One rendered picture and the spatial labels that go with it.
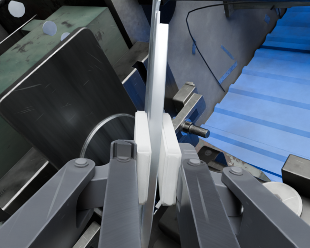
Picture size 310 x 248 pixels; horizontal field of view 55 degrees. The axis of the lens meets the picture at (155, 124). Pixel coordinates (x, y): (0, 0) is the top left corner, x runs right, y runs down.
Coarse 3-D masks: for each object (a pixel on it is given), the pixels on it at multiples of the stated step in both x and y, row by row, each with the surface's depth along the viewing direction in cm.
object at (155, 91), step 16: (160, 32) 18; (160, 48) 17; (160, 64) 17; (160, 80) 17; (160, 96) 17; (160, 112) 17; (160, 128) 17; (144, 208) 19; (144, 224) 20; (144, 240) 22
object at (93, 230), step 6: (96, 222) 50; (90, 228) 50; (96, 228) 49; (84, 234) 49; (90, 234) 49; (96, 234) 49; (78, 240) 49; (84, 240) 49; (90, 240) 48; (96, 240) 49; (78, 246) 48; (84, 246) 48; (90, 246) 49; (96, 246) 50
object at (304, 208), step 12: (216, 168) 41; (264, 180) 38; (276, 192) 35; (288, 192) 34; (288, 204) 33; (300, 204) 33; (168, 216) 35; (300, 216) 33; (168, 228) 35; (156, 240) 37; (168, 240) 37
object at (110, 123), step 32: (64, 64) 34; (96, 64) 37; (0, 96) 30; (32, 96) 32; (64, 96) 35; (96, 96) 38; (128, 96) 42; (32, 128) 33; (64, 128) 36; (96, 128) 39; (128, 128) 44; (64, 160) 37; (96, 160) 41
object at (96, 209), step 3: (156, 186) 54; (156, 189) 54; (156, 192) 54; (156, 195) 54; (159, 195) 55; (156, 198) 55; (159, 198) 55; (156, 201) 55; (96, 210) 48; (99, 210) 48; (96, 213) 48; (99, 213) 47; (102, 213) 47; (99, 216) 50
